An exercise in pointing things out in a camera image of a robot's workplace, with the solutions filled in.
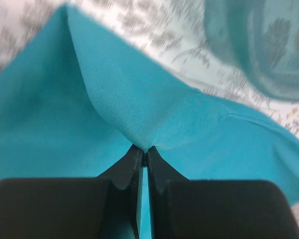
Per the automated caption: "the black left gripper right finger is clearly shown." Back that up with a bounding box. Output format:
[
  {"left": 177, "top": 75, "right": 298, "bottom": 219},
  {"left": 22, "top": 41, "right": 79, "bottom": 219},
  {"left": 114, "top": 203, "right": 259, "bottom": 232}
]
[{"left": 147, "top": 147, "right": 299, "bottom": 239}]

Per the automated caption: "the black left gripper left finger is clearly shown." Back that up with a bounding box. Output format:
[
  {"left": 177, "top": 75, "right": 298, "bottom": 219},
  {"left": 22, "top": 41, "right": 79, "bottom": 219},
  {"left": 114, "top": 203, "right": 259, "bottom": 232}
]
[{"left": 0, "top": 146, "right": 143, "bottom": 239}]

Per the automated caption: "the teal t-shirt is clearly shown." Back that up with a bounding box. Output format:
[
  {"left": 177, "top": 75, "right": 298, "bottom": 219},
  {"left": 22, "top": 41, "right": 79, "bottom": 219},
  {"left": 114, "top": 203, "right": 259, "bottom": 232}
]
[{"left": 0, "top": 5, "right": 299, "bottom": 239}]

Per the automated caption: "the floral patterned table mat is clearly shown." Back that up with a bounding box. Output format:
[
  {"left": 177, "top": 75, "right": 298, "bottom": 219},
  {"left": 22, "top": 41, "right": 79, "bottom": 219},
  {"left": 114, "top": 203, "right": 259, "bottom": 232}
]
[{"left": 0, "top": 0, "right": 299, "bottom": 225}]

